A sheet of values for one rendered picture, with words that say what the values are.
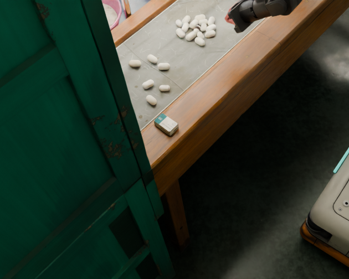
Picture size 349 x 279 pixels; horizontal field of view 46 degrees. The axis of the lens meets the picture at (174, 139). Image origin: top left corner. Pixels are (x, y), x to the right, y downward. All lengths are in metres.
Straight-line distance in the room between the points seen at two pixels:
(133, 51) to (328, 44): 1.38
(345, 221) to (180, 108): 0.74
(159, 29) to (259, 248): 0.96
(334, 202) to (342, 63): 1.00
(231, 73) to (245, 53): 0.09
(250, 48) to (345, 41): 1.26
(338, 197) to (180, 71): 0.74
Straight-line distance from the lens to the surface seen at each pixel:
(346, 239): 1.57
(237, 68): 1.24
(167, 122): 1.10
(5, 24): 0.56
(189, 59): 1.31
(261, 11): 1.10
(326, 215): 1.56
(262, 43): 1.32
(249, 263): 1.75
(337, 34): 2.53
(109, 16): 1.52
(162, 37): 1.39
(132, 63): 1.30
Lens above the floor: 1.67
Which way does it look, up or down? 56 degrees down
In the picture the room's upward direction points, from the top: 10 degrees counter-clockwise
